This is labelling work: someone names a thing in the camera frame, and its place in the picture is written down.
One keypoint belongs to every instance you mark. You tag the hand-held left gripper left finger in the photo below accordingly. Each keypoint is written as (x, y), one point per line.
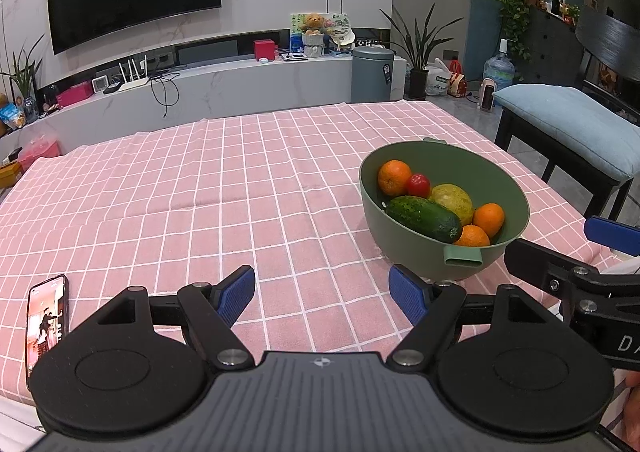
(237, 294)

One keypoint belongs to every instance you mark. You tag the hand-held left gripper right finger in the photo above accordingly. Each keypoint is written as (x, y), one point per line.
(407, 297)

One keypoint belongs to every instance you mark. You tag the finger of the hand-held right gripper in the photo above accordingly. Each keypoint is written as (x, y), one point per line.
(612, 234)
(535, 259)

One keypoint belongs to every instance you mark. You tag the orange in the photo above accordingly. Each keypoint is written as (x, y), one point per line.
(471, 236)
(488, 218)
(394, 177)

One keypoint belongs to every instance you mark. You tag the red tomato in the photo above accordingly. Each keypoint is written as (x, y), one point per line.
(419, 185)

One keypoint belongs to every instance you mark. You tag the green colander bowl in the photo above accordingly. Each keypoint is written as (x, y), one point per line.
(450, 157)

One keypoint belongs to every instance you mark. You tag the person's right hand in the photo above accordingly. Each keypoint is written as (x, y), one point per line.
(633, 407)

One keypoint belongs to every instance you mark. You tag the person's striped clothing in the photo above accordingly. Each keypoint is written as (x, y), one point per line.
(616, 399)

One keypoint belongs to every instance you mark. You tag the green cucumber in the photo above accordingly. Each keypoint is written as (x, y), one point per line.
(424, 218)

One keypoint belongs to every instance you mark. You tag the black chair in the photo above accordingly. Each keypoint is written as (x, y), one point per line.
(555, 167)

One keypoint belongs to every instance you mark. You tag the pink checked tablecloth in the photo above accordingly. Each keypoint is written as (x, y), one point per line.
(200, 182)

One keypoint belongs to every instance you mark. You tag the light blue seat cushion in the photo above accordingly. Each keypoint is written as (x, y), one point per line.
(565, 122)

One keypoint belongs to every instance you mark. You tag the white space heater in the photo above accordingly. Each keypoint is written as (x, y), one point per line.
(490, 95)

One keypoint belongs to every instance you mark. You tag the black smartphone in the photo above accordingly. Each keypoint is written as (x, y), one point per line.
(47, 327)

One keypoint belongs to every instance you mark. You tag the blue water jug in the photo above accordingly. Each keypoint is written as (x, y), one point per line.
(499, 70)

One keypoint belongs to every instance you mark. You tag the dark cabinet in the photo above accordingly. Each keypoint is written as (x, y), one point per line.
(555, 47)

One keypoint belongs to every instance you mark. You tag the white plastic bag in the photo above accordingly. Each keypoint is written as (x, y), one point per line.
(437, 80)

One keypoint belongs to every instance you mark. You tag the white marble media console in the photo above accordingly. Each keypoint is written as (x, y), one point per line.
(225, 87)

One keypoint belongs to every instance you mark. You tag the grey trash bin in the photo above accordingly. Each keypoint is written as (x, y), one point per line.
(371, 75)

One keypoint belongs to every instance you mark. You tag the white router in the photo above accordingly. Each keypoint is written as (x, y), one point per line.
(132, 80)

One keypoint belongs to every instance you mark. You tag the long-leaf plant in black pot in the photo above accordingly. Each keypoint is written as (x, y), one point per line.
(420, 47)

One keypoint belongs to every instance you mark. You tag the pink plastic container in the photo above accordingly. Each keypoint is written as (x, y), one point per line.
(40, 150)

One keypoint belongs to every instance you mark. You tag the red box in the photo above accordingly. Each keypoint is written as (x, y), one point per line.
(264, 50)

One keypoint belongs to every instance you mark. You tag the green ivy plant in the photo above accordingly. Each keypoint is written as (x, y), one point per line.
(515, 7)

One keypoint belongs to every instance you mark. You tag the small white clock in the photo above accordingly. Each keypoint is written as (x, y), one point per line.
(100, 85)

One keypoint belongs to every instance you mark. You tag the pink box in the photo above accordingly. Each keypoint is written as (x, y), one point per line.
(75, 96)

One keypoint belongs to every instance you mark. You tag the brown teddy bear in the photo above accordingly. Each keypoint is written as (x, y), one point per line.
(313, 24)

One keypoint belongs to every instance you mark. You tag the blue snack bag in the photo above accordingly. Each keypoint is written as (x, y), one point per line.
(12, 116)

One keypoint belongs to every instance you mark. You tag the long-leaf plant in glass vase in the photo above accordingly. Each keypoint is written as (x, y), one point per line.
(22, 77)

